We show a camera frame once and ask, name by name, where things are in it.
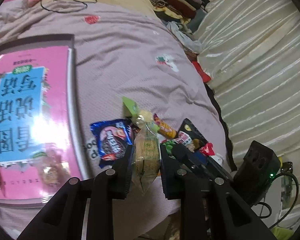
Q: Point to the pink book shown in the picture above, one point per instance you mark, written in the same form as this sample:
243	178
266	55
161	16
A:
57	80

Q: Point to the orange and purple snack bar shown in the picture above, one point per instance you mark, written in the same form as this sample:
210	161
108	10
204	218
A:
166	130

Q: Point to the green snack packet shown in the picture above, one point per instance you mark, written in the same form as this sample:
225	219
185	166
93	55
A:
130	105

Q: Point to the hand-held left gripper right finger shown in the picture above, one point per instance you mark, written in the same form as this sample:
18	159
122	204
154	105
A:
170	177

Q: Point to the cream curtain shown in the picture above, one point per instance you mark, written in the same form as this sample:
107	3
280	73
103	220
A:
252	55

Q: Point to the grey plastic bag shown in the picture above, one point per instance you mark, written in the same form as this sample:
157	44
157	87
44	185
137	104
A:
185	36

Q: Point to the clear cracker packet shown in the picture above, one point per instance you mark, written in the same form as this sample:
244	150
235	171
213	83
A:
146	155

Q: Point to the blue cookie packet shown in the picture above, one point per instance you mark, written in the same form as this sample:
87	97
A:
110	137

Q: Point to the small red snack packet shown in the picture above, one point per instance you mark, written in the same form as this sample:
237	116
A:
207	149

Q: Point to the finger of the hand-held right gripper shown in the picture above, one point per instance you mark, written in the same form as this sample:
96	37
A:
187	156
220	168

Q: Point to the pile of folded clothes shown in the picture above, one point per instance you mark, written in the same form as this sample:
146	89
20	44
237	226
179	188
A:
180	2

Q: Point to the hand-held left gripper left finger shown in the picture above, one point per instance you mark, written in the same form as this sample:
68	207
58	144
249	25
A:
120	172

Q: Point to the red bag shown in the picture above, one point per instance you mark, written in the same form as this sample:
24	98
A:
202	72

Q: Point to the lilac blanket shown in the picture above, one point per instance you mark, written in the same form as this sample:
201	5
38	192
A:
127	55

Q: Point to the green wrapped candy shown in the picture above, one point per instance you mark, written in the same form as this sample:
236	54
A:
169	143

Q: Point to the black snack packet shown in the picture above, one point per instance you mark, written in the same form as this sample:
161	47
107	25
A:
190	132

